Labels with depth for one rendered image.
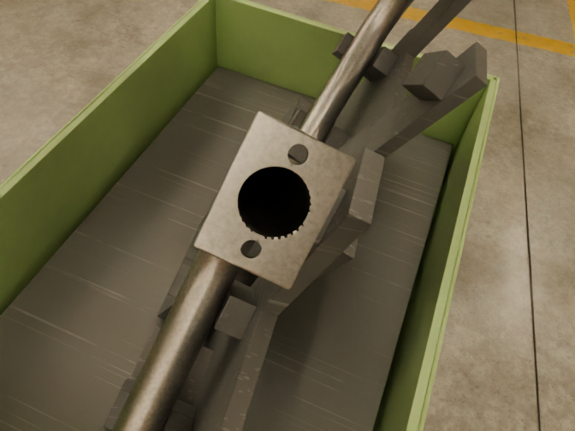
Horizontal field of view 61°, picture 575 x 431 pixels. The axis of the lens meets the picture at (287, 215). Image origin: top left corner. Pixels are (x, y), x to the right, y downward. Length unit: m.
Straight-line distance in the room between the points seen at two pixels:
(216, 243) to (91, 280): 0.40
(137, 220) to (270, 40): 0.33
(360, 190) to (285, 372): 0.31
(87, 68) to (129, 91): 1.69
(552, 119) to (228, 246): 2.34
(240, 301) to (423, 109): 0.20
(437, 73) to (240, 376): 0.25
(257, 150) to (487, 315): 1.52
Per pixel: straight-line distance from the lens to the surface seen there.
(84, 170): 0.60
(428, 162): 0.72
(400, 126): 0.41
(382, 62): 0.56
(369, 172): 0.24
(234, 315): 0.33
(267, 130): 0.18
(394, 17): 0.57
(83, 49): 2.43
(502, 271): 1.78
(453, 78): 0.39
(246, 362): 0.30
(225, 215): 0.18
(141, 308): 0.54
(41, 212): 0.56
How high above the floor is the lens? 1.32
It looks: 52 degrees down
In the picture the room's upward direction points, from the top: 9 degrees clockwise
